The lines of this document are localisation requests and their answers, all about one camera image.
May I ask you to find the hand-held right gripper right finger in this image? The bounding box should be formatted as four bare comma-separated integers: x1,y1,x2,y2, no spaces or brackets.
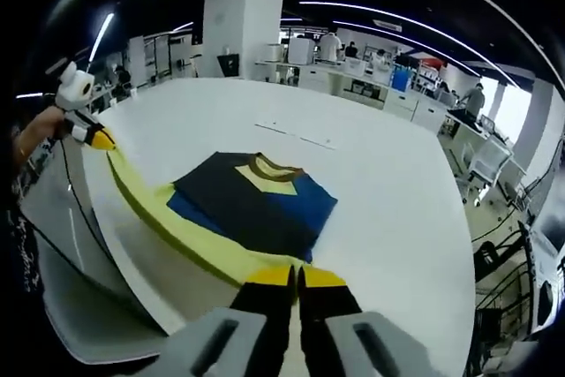
298,264,438,377

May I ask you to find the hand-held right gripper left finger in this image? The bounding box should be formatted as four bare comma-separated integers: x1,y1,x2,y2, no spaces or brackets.
165,264,297,377

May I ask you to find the yellow blue grey garment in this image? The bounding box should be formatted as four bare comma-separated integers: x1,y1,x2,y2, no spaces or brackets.
104,147,340,377

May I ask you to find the person's left hand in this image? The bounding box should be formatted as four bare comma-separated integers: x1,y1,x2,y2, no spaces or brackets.
20,105,68,160

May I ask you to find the metal shelf rack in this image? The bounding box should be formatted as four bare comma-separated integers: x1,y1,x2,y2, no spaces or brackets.
143,34,176,82

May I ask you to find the person's black printed shirt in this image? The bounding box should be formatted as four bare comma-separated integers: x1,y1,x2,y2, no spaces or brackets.
0,124,45,303

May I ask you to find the black trapezoid bin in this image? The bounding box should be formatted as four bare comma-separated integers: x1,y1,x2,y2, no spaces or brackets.
216,53,240,79

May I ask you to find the wide white pillar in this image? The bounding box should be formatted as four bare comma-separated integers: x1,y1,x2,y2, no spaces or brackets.
202,0,286,82

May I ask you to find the white mesh office chair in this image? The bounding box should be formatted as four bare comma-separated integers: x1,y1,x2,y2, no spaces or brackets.
467,136,513,206

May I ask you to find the white cabinet row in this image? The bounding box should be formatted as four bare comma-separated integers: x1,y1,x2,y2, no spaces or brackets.
299,63,447,131

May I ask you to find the blue storage box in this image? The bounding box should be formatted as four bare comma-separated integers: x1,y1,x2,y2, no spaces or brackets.
392,68,411,92

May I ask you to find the narrow white pillar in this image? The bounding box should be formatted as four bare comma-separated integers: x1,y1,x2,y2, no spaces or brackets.
514,79,565,184

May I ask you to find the white ceiling light strip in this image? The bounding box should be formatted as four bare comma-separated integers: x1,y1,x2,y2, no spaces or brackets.
298,0,522,87
333,19,486,72

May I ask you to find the black metal frame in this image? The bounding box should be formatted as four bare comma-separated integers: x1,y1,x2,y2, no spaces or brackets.
474,222,565,351

